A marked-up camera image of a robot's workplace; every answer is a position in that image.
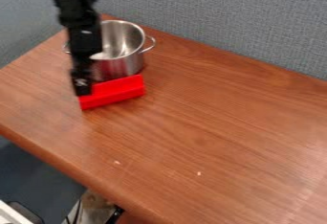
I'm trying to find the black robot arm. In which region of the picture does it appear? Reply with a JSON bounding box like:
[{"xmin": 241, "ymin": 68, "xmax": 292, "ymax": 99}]
[{"xmin": 53, "ymin": 0, "xmax": 103, "ymax": 96}]

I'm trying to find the white object at corner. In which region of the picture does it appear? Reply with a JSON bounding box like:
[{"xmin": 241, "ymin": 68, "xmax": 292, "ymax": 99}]
[{"xmin": 0, "ymin": 200, "xmax": 44, "ymax": 224}]

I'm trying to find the metal table leg frame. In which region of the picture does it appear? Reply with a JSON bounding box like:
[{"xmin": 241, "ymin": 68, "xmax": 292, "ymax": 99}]
[{"xmin": 63, "ymin": 190, "xmax": 124, "ymax": 224}]

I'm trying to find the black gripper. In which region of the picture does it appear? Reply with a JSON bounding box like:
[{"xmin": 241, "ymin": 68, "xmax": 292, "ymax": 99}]
[{"xmin": 57, "ymin": 0, "xmax": 103, "ymax": 96}]

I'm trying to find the stainless steel pot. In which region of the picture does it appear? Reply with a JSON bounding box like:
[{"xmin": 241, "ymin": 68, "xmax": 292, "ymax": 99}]
[{"xmin": 61, "ymin": 19, "xmax": 157, "ymax": 82}]

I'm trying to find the red rectangular block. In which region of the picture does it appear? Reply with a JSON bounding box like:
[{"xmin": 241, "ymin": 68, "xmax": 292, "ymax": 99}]
[{"xmin": 77, "ymin": 75, "xmax": 145, "ymax": 110}]

